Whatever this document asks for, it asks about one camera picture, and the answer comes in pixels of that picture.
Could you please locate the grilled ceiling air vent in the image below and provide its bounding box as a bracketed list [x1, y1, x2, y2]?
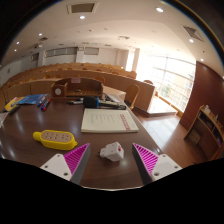
[182, 25, 203, 42]

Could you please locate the group of wooden chairs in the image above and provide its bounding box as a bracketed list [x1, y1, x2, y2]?
[43, 64, 154, 86]

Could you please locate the blue book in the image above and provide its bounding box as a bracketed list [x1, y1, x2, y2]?
[17, 93, 48, 106]

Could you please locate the wooden chair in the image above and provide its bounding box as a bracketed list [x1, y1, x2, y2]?
[123, 83, 141, 110]

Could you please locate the white notebook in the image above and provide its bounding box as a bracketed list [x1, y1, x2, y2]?
[80, 107, 140, 134]

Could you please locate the black handheld microphone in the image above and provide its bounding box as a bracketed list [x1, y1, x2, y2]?
[82, 96, 127, 111]

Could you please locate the group of ceiling lights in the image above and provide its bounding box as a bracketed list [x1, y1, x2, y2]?
[14, 6, 206, 63]

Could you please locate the white and red leaflet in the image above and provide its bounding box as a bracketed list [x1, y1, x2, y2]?
[0, 111, 9, 129]

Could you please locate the yellow book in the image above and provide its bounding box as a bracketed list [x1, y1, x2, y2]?
[3, 96, 26, 113]

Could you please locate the blue marker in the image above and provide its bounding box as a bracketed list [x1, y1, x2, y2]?
[40, 97, 49, 110]
[37, 96, 46, 108]

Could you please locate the square ceiling air vent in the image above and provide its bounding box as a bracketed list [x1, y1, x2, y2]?
[66, 2, 99, 15]

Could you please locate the white charger with red button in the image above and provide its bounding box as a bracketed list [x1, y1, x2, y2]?
[98, 141, 125, 163]

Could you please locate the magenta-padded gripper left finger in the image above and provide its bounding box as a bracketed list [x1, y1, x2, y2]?
[39, 143, 92, 186]

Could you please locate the red marker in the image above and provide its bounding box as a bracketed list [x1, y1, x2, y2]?
[42, 97, 52, 112]

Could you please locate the wooden shelf unit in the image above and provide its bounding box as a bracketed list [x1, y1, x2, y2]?
[183, 104, 224, 161]

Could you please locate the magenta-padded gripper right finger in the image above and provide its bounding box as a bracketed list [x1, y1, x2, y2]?
[130, 142, 183, 186]

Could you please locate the wooden desk organizer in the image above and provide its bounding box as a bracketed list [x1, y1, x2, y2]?
[50, 77, 104, 100]

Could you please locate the yellow power strip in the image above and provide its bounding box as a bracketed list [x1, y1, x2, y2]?
[32, 129, 79, 151]

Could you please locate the black board eraser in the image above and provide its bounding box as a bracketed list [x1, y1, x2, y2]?
[8, 104, 22, 116]

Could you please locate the black pen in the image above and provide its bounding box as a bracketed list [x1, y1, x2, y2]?
[68, 99, 84, 106]

